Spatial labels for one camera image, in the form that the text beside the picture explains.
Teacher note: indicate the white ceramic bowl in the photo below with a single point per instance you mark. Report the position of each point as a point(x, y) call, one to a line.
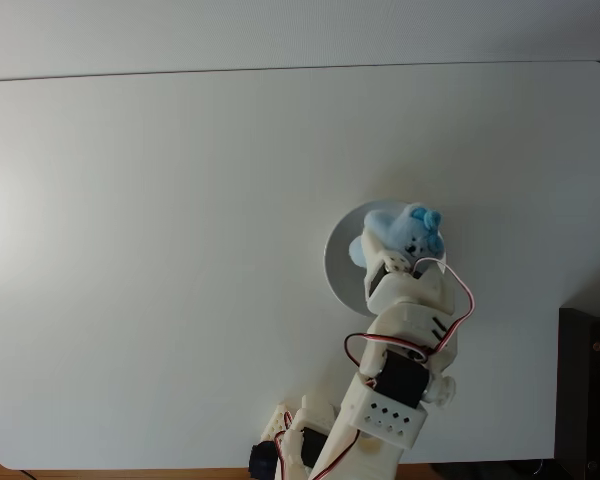
point(345, 280)

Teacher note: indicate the black cabinet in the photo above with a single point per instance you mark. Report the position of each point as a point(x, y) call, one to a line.
point(587, 390)

